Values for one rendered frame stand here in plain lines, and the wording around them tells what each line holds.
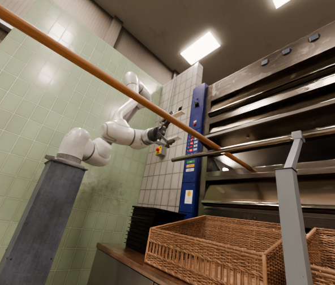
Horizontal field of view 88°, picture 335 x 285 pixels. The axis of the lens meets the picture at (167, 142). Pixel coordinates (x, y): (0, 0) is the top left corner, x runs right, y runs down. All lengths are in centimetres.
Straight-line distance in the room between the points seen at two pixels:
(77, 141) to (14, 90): 80
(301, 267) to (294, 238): 5
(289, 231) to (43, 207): 111
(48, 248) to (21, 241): 13
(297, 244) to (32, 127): 178
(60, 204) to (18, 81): 114
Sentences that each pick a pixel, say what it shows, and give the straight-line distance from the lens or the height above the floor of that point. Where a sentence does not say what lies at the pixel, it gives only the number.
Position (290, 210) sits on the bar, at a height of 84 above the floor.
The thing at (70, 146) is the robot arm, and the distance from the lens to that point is 129.
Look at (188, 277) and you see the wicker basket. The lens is 83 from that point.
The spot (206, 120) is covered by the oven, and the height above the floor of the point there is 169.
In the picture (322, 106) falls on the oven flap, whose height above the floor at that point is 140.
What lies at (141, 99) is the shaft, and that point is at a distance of 70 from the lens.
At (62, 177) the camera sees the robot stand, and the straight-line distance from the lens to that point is 122.
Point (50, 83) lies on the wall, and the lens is 199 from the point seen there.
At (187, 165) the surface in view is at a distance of 156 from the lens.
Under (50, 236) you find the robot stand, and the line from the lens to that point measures 124.
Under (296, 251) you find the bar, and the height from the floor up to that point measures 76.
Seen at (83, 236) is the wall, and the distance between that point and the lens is 187.
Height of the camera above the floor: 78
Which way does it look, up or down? 24 degrees up
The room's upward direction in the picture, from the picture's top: 10 degrees clockwise
